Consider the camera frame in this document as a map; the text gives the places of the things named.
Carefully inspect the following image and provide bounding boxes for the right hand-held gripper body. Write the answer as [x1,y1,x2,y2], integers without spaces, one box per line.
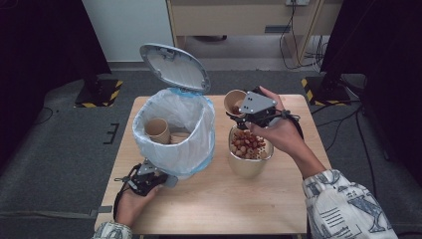
[238,86,284,128]

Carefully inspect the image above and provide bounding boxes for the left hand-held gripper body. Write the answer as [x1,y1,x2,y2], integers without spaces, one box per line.
[126,158,169,197]

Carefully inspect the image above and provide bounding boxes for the brown paper cup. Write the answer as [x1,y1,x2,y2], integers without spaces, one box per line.
[223,89,249,118]
[169,126,192,145]
[144,117,171,145]

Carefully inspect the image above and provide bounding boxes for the translucent plastic bin bag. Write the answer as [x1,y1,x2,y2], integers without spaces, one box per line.
[131,87,217,177]

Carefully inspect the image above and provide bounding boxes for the cream ceramic bowl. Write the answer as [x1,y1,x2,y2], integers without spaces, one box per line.
[227,124,276,180]

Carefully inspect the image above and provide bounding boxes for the white grey pedal bin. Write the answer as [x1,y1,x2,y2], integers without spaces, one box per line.
[131,42,217,190]

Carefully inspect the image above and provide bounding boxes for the person's left hand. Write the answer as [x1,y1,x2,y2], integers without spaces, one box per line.
[115,184,164,229]

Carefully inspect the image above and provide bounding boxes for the person's right hand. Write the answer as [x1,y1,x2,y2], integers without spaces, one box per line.
[245,86,309,161]

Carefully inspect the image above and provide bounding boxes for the pile of nuts and berries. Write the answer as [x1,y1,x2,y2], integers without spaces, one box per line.
[230,128,269,160]

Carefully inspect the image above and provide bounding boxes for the black stand base striped edge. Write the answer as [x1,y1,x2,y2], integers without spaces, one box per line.
[74,78,124,110]
[301,75,353,108]

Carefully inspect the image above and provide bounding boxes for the light wooden desk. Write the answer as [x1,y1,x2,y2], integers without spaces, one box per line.
[165,0,344,69]

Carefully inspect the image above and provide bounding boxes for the black curtain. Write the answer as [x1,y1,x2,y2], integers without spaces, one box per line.
[0,0,112,168]
[318,0,422,187]

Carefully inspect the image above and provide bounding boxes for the white panel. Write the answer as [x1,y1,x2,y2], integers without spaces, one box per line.
[82,0,176,64]

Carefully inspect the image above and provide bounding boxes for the black left gripper strap cable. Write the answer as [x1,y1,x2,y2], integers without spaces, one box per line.
[111,163,142,221]

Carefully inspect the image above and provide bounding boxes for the black gripper strap cable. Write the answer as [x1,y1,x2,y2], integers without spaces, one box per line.
[111,163,142,221]
[274,109,305,140]

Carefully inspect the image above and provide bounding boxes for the black right gripper strap cable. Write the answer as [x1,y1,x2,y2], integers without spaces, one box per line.
[274,109,305,140]

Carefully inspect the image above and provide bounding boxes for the bundle of black cables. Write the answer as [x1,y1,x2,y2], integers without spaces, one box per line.
[278,0,330,72]

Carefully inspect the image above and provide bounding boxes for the thin black floor cable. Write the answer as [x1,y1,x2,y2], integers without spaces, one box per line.
[32,106,55,126]

